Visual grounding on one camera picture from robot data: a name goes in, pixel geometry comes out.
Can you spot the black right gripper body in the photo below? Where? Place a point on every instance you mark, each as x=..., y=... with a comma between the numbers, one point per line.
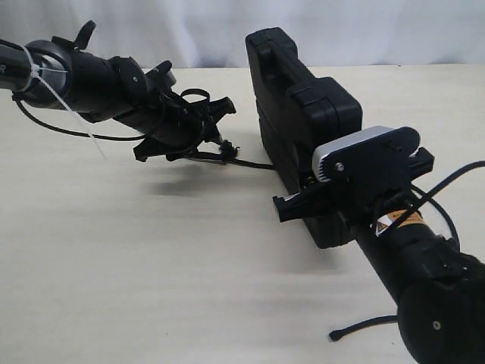
x=353, y=200

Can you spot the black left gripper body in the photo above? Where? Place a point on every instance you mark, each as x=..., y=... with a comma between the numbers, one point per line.
x=148, y=104

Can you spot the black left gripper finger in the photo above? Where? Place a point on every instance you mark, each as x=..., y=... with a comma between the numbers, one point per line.
x=150, y=148
x=217, y=109

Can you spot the black plastic carrying case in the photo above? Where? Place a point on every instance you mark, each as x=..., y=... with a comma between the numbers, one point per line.
x=298, y=112

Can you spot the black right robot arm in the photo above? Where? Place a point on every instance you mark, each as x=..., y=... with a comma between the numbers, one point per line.
x=438, y=289

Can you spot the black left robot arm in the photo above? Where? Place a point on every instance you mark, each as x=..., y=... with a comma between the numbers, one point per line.
x=59, y=74

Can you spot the white zip tie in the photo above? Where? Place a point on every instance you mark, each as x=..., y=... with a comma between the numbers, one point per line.
x=36, y=73

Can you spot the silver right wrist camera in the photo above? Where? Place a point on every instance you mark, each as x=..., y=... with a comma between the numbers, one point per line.
x=363, y=150

